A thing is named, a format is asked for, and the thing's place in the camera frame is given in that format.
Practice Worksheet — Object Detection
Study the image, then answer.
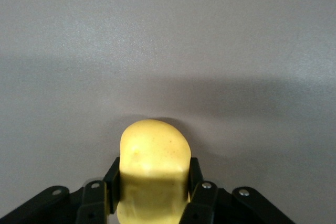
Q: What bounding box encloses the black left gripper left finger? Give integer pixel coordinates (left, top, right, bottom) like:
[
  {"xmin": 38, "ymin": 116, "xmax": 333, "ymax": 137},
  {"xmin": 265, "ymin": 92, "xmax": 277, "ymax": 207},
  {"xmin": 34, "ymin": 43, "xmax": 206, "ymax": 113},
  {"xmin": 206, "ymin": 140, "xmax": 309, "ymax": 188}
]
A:
[{"xmin": 0, "ymin": 156, "xmax": 123, "ymax": 224}]

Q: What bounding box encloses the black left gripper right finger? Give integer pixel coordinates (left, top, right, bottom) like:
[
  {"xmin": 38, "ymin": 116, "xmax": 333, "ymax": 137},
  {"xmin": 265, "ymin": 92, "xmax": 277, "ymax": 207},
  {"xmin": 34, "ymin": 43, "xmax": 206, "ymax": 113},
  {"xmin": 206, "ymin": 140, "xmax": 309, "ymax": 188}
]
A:
[{"xmin": 180, "ymin": 156, "xmax": 297, "ymax": 224}]

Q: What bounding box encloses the yellow potato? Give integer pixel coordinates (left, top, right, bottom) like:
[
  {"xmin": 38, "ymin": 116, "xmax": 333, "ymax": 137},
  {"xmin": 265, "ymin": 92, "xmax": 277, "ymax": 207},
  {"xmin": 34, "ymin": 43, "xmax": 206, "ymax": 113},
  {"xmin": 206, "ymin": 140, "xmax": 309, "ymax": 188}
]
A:
[{"xmin": 116, "ymin": 119, "xmax": 192, "ymax": 224}]

